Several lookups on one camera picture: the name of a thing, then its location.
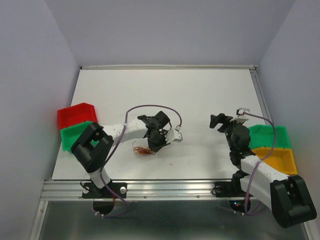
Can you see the green plastic bin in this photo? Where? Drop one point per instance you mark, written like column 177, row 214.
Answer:
column 263, row 136
column 70, row 134

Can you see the green plastic bin right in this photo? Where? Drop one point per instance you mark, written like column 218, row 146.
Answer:
column 263, row 136

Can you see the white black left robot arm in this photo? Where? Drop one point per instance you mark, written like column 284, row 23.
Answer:
column 92, row 147

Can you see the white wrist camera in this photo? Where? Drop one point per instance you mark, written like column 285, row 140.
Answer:
column 173, row 135
column 241, row 116

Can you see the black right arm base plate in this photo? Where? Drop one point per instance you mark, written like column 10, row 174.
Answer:
column 230, row 188

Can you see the red plastic bin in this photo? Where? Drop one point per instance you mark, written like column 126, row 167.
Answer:
column 76, row 114

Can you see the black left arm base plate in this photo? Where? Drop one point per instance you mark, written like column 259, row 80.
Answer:
column 91, row 191

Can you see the yellow plastic bin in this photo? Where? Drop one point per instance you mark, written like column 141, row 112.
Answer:
column 282, row 159

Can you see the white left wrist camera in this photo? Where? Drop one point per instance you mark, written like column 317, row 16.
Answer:
column 173, row 135

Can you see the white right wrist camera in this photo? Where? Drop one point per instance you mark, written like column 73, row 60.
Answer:
column 241, row 116

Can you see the green plastic bin left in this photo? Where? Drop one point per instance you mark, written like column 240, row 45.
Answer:
column 70, row 134

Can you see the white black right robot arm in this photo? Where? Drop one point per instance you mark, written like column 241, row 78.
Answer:
column 266, row 170

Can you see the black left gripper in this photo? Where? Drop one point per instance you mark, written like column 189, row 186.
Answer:
column 156, row 148

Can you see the aluminium table frame rail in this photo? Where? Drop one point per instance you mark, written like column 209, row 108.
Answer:
column 168, row 200

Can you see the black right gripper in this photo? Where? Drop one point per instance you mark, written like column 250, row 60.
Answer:
column 222, row 118

